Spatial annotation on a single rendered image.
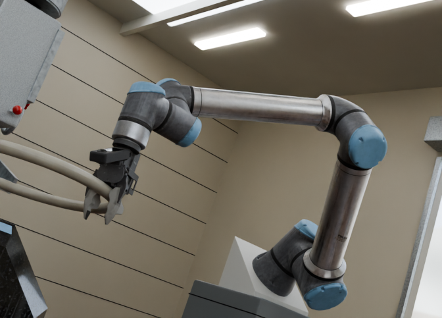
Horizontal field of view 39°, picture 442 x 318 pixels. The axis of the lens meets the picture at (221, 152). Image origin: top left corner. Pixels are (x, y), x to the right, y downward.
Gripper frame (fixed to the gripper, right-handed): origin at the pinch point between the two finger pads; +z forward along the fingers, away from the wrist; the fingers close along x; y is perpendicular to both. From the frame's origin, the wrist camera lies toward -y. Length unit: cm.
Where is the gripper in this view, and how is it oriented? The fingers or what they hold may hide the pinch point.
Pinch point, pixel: (96, 216)
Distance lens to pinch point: 151.8
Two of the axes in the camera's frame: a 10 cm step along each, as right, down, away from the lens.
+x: -9.2, -1.7, 3.5
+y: 2.6, 4.0, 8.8
